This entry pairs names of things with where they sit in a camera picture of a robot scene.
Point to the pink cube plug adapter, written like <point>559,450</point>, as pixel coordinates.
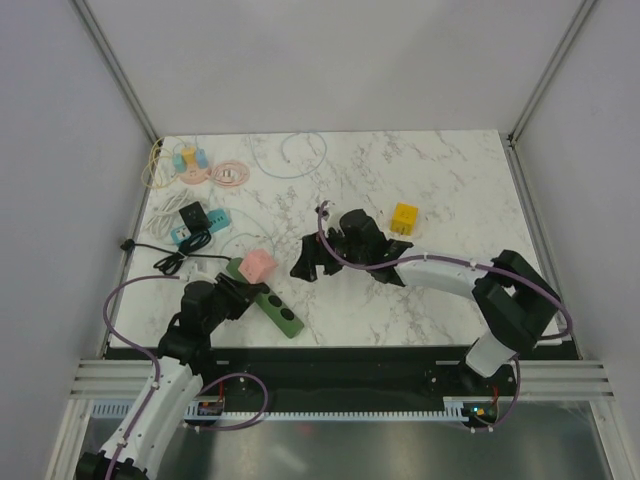
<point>257,266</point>

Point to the blue plug on pink socket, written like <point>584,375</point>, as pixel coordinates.
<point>201,159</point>

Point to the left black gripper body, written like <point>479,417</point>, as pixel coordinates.
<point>222,307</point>

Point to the black cube adapter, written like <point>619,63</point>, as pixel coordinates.
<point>194,217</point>

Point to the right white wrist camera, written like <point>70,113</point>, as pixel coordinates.
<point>324,210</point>

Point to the teal plug on pink socket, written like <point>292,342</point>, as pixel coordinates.
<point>178,163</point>

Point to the yellow cube plug adapter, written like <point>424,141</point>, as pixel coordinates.
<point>404,218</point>

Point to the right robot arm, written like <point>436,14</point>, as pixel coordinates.
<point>516,303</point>

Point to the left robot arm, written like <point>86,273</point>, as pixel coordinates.
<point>136,449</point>

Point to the yellow plug on pink socket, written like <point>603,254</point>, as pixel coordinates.
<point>189,155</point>

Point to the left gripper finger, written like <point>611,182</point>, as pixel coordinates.
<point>238,287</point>
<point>240,302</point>

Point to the white slotted cable duct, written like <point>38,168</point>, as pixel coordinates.
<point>197,412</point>

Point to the teal power strip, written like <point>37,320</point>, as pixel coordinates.
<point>217,220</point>

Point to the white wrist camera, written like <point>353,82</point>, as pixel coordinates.
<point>199,270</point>
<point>324,210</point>

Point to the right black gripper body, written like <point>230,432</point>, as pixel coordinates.
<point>336,238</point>

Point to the pink round power socket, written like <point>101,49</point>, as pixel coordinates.
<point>195,176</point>

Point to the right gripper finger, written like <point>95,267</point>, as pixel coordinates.
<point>332,259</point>
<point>305,267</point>

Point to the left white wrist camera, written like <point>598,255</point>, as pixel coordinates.
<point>199,270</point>

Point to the green power strip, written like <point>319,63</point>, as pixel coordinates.
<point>278,311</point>

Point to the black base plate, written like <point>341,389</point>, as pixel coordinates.
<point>352,379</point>

